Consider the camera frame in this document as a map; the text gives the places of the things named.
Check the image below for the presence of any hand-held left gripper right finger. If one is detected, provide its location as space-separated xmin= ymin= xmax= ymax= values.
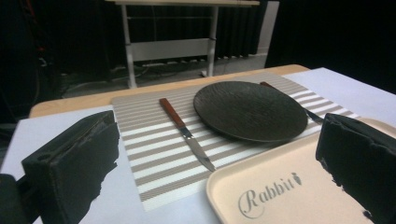
xmin=315 ymin=112 xmax=396 ymax=224

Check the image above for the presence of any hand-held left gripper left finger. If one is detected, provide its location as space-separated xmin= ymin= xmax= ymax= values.
xmin=21 ymin=109 xmax=120 ymax=224

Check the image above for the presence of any wooden-handled fork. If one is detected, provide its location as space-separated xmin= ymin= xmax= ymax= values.
xmin=260 ymin=81 xmax=325 ymax=125

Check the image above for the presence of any beige plastic tray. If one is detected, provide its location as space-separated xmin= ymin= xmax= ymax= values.
xmin=205 ymin=117 xmax=396 ymax=224

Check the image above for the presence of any black textured plate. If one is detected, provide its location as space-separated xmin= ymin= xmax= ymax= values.
xmin=192 ymin=80 xmax=309 ymax=144

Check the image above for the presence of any wooden-handled table knife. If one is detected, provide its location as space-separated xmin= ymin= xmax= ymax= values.
xmin=159 ymin=97 xmax=217 ymax=173

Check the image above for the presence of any white sheet table cover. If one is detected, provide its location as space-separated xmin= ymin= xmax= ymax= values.
xmin=0 ymin=67 xmax=396 ymax=224

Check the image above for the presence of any striped placemat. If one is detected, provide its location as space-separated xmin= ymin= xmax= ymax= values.
xmin=110 ymin=72 xmax=362 ymax=213

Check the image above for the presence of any white metal-frame desk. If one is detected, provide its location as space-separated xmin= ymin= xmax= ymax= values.
xmin=104 ymin=0 xmax=261 ymax=90

